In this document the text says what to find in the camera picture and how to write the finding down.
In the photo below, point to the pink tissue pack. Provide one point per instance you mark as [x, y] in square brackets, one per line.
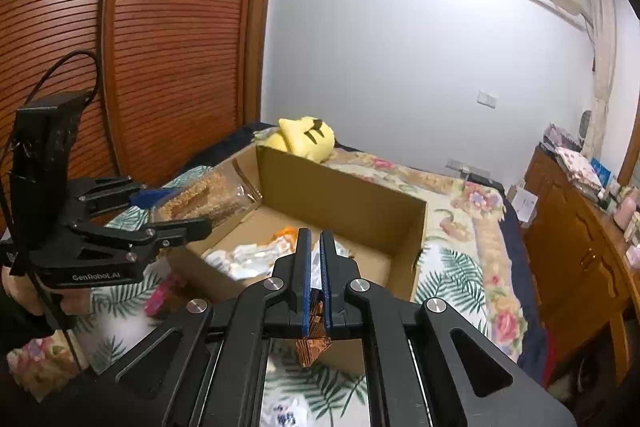
[635, 256]

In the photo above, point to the clear packet of brown bars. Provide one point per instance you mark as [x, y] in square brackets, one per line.
[200, 199]

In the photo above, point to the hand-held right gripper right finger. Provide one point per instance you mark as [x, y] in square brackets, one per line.
[326, 277]

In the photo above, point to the wooden sideboard cabinet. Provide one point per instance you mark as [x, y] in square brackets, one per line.
[575, 257]

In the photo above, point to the white paper box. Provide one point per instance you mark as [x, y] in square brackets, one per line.
[525, 205]

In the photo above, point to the person's left hand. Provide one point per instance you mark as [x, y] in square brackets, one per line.
[75, 307]

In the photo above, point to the white blue-print snack packet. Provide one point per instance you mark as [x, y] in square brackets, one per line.
[285, 414]

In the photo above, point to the white wall switch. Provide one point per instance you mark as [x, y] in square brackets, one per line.
[486, 99]

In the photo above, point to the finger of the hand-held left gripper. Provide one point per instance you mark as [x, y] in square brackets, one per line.
[175, 233]
[150, 197]

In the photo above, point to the magenta snack packet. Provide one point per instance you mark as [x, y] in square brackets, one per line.
[162, 299]

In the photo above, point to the yellow plush toy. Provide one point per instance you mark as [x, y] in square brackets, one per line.
[305, 142]

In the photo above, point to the white desk fan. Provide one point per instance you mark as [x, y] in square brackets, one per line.
[585, 127]

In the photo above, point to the silver orange snack packet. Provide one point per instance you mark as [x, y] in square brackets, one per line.
[342, 257]

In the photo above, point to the wooden louvered wardrobe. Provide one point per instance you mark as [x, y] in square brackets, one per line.
[175, 32]

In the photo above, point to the brown cardboard box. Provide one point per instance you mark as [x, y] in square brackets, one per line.
[350, 202]

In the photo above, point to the white clear snack packet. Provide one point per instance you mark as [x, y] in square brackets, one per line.
[240, 262]

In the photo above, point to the floral folded cloth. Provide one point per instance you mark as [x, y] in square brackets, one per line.
[577, 169]

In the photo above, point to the floral blanket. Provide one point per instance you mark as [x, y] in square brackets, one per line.
[465, 217]

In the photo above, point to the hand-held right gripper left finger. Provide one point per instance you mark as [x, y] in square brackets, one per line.
[304, 277]

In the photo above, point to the blue packet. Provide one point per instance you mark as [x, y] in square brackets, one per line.
[602, 174]

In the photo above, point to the copper brown snack packet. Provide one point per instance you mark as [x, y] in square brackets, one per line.
[314, 352]

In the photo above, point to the purple folded cloth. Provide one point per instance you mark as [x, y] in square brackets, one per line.
[559, 138]

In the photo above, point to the beige curtain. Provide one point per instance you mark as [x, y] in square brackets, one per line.
[602, 57]

